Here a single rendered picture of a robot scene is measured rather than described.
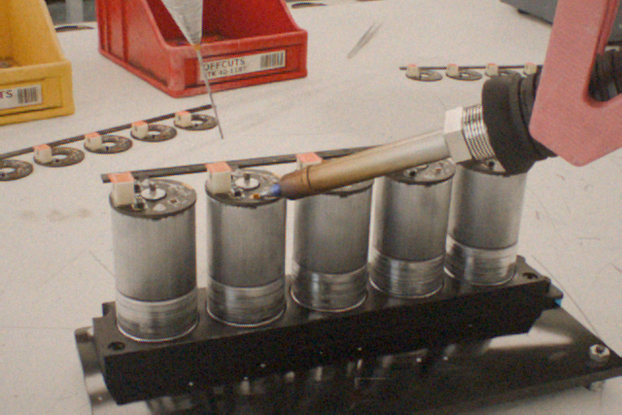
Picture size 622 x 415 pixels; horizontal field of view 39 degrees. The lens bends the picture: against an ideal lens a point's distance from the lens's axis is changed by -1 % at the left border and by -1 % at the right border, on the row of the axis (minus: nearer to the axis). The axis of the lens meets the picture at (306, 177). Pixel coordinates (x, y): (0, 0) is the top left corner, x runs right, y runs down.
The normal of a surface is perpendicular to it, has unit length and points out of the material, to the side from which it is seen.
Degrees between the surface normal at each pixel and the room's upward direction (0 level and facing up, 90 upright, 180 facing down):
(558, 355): 0
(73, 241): 0
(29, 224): 0
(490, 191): 90
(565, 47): 100
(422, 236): 90
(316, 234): 90
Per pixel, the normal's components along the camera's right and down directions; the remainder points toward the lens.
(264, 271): 0.47, 0.36
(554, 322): 0.04, -0.92
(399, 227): -0.45, 0.33
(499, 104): 0.04, -0.41
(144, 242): -0.04, 0.39
